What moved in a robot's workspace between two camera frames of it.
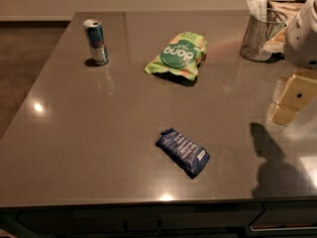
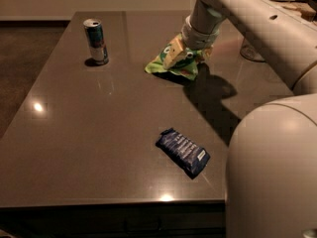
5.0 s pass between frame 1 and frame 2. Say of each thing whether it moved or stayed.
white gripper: moved
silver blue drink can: stayed
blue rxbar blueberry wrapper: stayed
